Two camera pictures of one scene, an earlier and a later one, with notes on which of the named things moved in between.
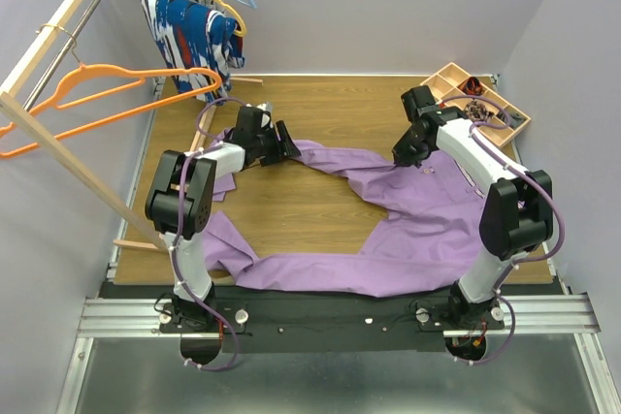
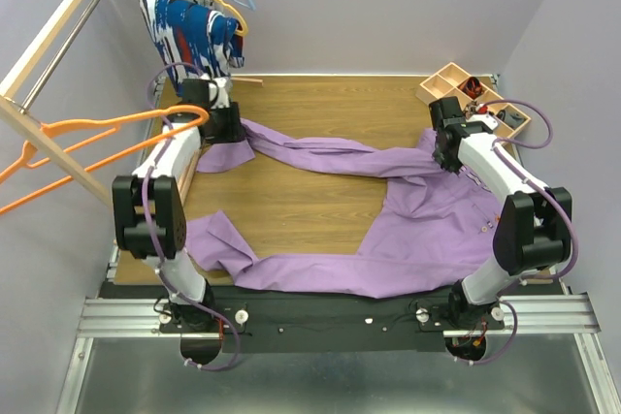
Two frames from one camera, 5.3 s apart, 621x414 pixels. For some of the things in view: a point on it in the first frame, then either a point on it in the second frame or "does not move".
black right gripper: [403, 156] -> [449, 166]
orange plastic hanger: [86, 68] -> [27, 156]
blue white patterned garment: [192, 36] does not move
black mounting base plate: [310, 319] does not move
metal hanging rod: [69, 39] does not move
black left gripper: [289, 148] -> [234, 132]
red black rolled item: [471, 86] does not move
